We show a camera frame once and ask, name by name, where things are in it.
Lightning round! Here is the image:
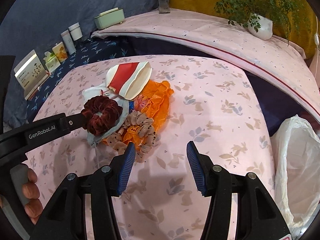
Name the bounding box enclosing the green potted plant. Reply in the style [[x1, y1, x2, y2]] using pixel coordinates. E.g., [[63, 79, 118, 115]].
[[215, 0, 303, 39]]

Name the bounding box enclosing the white trash bag bin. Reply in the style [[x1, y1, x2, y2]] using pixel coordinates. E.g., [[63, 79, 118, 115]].
[[271, 115, 319, 233]]

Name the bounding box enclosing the person's left hand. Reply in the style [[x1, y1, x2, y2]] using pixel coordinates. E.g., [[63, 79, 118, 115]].
[[22, 168, 43, 224]]

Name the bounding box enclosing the white cosmetic jar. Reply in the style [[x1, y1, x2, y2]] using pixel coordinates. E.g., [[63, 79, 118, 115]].
[[68, 22, 82, 41]]

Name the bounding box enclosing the beige dotted scrunchie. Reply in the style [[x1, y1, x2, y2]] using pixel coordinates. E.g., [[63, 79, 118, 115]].
[[103, 112, 157, 154]]

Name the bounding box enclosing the navy leaf print cloth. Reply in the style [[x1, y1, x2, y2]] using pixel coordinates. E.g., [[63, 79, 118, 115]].
[[27, 37, 135, 122]]

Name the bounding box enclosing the orange plastic snack bag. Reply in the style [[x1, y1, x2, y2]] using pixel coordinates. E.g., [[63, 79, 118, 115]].
[[129, 80, 174, 134]]

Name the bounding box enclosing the dark red velvet scrunchie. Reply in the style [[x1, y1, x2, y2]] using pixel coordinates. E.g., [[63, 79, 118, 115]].
[[81, 95, 123, 136]]

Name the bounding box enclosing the pink dotted tablecloth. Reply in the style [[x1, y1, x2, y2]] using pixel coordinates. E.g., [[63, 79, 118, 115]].
[[92, 9, 319, 120]]

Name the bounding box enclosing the green flower small box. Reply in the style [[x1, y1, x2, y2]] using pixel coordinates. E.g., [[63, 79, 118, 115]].
[[43, 51, 60, 73]]

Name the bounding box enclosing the blue hanging cloth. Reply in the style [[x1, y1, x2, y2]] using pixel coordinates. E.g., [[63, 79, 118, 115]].
[[1, 0, 158, 128]]

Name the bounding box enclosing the orange flower small box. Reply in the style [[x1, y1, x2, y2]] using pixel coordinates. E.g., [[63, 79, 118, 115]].
[[52, 42, 68, 63]]

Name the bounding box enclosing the white calendar card stand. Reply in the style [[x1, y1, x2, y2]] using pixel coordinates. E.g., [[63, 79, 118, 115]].
[[14, 50, 50, 100]]

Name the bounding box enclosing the mint green tissue box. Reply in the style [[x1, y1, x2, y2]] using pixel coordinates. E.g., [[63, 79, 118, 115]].
[[94, 8, 125, 29]]

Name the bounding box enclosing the white cable with switch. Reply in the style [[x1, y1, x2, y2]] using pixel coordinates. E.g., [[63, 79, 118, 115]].
[[313, 17, 320, 51]]

